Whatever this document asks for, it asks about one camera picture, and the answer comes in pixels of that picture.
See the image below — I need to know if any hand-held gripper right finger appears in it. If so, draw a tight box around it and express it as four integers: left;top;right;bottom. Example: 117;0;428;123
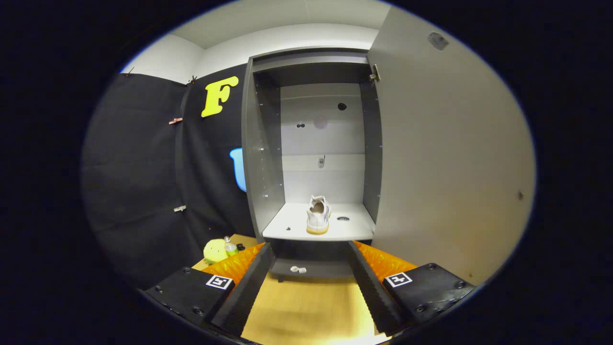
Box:
345;241;477;336

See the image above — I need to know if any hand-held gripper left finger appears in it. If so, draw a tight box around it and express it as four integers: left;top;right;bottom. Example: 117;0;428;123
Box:
143;241;275;337

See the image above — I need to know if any white canvas shoe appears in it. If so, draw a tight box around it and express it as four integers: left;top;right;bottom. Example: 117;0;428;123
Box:
306;195;332;235

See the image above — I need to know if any beige cabinet door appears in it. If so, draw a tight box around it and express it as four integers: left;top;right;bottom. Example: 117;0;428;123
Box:
366;5;536;287

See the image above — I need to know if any yellow plush toy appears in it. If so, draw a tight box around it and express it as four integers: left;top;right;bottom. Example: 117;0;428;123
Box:
203;239;228;265

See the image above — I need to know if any grey cabinet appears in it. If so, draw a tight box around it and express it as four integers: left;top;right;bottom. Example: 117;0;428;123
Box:
241;46;384;283

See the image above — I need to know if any black backdrop cloth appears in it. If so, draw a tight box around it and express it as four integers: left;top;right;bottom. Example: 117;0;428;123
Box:
81;62;254;290

